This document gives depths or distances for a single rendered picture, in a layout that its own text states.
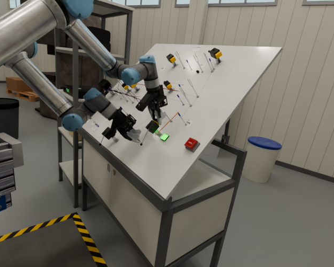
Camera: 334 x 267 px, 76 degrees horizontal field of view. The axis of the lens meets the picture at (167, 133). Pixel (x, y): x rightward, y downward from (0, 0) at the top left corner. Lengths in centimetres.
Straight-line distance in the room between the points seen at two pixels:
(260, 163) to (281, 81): 150
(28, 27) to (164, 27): 435
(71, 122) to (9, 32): 40
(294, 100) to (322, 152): 92
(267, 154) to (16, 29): 299
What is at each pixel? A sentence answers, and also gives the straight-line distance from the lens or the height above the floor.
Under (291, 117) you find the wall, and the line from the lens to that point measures 411.
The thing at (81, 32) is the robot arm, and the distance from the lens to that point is 97.
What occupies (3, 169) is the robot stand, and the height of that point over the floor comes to 103.
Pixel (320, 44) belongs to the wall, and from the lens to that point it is 410.
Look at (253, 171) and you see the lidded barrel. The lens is 334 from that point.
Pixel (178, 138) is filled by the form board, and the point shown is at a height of 107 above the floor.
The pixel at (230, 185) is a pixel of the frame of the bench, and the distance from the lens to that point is 140.
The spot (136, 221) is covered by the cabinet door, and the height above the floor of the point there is 55.
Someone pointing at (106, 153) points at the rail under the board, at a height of 85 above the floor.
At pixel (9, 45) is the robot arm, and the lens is 71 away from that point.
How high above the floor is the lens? 144
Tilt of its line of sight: 18 degrees down
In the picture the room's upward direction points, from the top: 8 degrees clockwise
